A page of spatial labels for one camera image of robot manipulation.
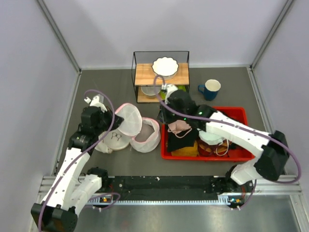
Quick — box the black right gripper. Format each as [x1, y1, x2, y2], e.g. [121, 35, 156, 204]
[156, 99, 187, 125]

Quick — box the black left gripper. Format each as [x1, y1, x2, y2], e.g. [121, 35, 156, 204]
[94, 106, 124, 135]

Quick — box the pink bra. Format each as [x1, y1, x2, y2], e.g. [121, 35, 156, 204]
[168, 120, 192, 139]

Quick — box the white mesh laundry bag pink zipper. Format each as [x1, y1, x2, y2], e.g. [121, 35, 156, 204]
[115, 103, 161, 153]

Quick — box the taupe grey bra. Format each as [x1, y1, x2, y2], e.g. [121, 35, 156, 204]
[135, 123, 154, 143]

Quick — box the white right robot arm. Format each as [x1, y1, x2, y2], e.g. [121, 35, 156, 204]
[158, 85, 289, 191]

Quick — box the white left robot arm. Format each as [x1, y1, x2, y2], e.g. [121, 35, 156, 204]
[31, 106, 124, 232]

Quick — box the cream mesh laundry bag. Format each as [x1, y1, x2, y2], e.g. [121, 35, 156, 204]
[95, 129, 131, 154]

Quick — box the white bra in bin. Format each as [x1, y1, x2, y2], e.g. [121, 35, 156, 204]
[198, 130, 230, 157]

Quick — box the green plate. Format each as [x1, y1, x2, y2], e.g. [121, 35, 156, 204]
[160, 86, 186, 100]

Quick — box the black garment in bin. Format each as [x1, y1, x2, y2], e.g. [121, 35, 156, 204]
[167, 129, 198, 152]

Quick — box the grey metal bowl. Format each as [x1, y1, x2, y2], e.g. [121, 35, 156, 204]
[141, 86, 161, 98]

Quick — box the white scalloped bowl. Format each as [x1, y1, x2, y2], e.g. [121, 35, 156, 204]
[152, 57, 179, 80]

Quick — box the blue mug white interior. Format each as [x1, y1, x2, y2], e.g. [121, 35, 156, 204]
[197, 79, 221, 101]

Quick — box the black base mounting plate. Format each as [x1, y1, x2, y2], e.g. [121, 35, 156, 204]
[109, 176, 253, 201]

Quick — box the red plastic bin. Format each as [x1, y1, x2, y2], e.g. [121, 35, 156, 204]
[160, 106, 255, 162]

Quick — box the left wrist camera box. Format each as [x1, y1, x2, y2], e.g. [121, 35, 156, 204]
[84, 94, 107, 112]

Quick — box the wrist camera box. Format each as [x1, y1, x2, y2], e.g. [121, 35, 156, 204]
[160, 84, 178, 99]
[84, 94, 107, 112]

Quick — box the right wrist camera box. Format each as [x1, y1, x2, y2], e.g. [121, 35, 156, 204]
[160, 84, 178, 99]

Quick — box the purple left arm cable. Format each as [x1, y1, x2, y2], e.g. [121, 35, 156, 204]
[37, 89, 121, 232]

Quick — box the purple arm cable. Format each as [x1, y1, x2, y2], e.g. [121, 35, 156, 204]
[37, 89, 121, 232]
[154, 74, 302, 210]

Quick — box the black wire wooden shelf rack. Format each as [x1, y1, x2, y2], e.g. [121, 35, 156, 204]
[131, 51, 190, 103]

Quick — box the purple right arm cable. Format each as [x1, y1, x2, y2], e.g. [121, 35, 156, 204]
[154, 74, 302, 210]

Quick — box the aluminium frame rail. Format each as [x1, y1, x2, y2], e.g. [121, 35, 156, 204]
[38, 175, 302, 206]

